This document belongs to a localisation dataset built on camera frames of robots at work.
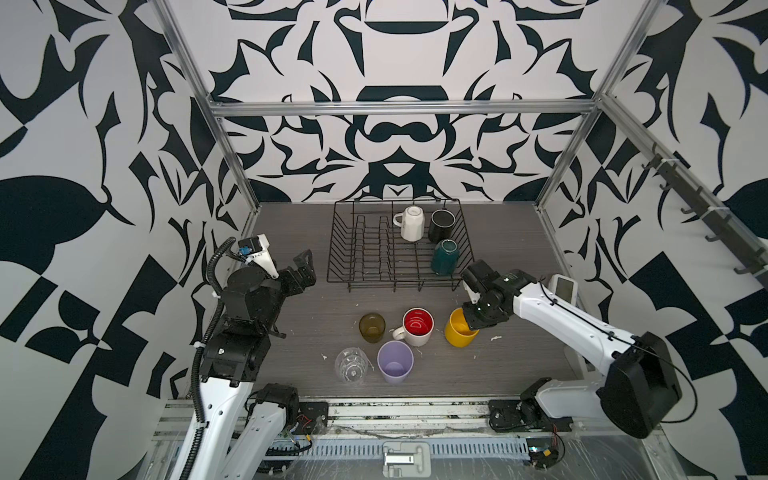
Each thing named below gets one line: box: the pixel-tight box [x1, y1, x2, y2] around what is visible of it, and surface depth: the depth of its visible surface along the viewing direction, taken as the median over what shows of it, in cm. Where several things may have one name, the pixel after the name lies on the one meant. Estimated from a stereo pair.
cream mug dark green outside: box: [431, 238, 460, 276], surface depth 94 cm
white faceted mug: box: [393, 205, 425, 242], surface depth 104 cm
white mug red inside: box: [392, 307, 435, 347], surface depth 85 cm
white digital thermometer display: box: [548, 274, 578, 307], surface depth 95 cm
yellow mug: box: [444, 307, 480, 348], surface depth 81 cm
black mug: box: [428, 208, 456, 244], surface depth 104 cm
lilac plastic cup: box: [377, 340, 415, 385], surface depth 76 cm
